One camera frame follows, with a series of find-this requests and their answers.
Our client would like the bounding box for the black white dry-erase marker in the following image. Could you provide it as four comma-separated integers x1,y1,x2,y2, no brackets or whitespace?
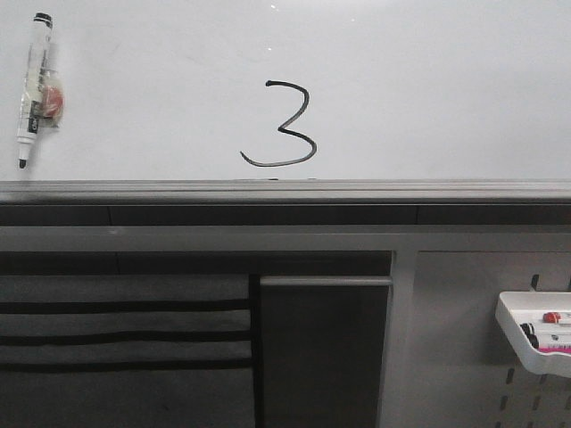
16,12,64,169

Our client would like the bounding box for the grey metal hanging rod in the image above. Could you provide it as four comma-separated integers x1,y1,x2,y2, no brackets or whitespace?
260,276,393,287

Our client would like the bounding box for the white pegboard panel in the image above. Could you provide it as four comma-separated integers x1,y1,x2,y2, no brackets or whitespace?
407,252,570,427

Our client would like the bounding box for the black capped marker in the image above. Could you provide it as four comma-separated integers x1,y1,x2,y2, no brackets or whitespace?
520,322,571,350

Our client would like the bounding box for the white plastic marker tray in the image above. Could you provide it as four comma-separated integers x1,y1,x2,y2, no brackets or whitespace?
495,292,570,378

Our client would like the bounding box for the red capped marker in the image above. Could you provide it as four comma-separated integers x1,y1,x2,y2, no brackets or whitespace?
542,311,571,325

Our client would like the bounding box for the pink marker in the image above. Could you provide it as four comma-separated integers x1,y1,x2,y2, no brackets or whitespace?
538,345,571,354

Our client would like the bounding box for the white whiteboard with aluminium frame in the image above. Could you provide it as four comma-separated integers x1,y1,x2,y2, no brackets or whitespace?
1,1,570,200

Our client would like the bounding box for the white metal stand frame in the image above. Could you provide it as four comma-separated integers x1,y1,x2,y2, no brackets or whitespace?
1,226,570,427

